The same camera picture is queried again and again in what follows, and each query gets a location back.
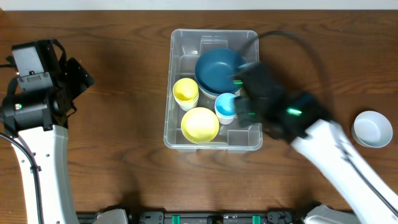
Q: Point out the dark blue bowl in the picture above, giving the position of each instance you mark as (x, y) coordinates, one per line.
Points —
(215, 88)
(214, 70)

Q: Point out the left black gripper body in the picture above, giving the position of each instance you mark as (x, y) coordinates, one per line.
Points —
(78, 81)

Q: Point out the yellow small bowl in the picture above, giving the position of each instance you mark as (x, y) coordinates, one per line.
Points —
(200, 125)

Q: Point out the pink cup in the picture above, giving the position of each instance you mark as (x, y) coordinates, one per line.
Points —
(225, 119)

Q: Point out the grey blue small bowl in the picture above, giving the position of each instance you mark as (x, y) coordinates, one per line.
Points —
(372, 129)

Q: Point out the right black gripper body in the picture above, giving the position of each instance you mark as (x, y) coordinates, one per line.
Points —
(251, 114)

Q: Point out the clear plastic storage bin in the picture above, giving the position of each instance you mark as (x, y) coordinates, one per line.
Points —
(186, 47)

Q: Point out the cream green bowl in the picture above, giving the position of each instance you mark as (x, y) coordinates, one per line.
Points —
(211, 97)

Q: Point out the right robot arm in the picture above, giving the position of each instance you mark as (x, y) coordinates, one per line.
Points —
(310, 129)

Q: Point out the cream white cup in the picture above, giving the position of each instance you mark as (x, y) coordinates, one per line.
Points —
(187, 106)

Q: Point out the light blue cup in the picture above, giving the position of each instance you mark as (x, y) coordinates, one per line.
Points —
(224, 104)

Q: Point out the yellow cup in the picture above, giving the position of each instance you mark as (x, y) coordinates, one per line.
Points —
(192, 101)
(185, 89)

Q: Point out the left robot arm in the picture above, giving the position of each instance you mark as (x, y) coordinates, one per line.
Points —
(35, 112)

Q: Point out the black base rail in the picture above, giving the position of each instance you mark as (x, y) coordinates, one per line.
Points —
(272, 217)

